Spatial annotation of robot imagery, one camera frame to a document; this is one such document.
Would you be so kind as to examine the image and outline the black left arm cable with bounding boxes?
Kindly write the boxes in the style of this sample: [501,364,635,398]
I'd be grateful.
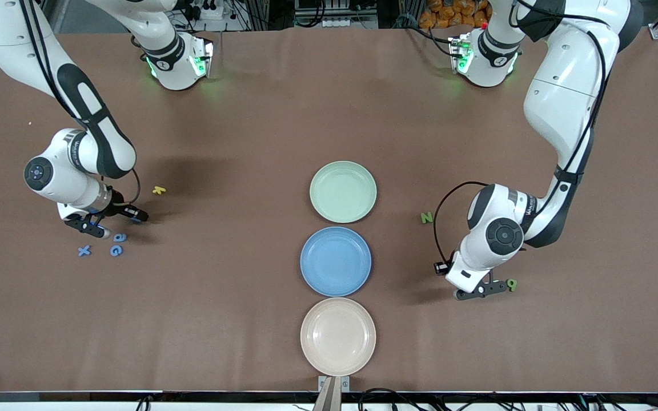
[433,0,609,263]

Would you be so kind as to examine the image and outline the black table edge rail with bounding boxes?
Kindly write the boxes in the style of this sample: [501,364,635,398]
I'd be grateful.
[0,391,658,405]

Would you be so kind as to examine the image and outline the orange packets pile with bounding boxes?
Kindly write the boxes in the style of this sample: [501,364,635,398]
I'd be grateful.
[419,0,492,29]

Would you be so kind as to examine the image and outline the blue plate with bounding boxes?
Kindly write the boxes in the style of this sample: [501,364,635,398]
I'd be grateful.
[300,227,372,297]

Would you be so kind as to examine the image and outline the light green plate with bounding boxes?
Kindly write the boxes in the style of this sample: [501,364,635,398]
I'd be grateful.
[310,160,378,224]

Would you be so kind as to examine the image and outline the brown table cover sheet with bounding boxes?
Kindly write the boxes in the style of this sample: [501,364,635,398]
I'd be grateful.
[0,26,658,394]

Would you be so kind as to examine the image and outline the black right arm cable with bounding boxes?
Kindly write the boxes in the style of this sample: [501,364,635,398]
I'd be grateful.
[19,0,142,207]

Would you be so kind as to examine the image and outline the beige plate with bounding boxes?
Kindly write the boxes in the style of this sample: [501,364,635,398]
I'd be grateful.
[300,297,377,377]

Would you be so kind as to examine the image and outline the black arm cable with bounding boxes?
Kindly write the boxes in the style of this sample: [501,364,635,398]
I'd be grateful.
[19,0,142,207]
[433,0,609,263]

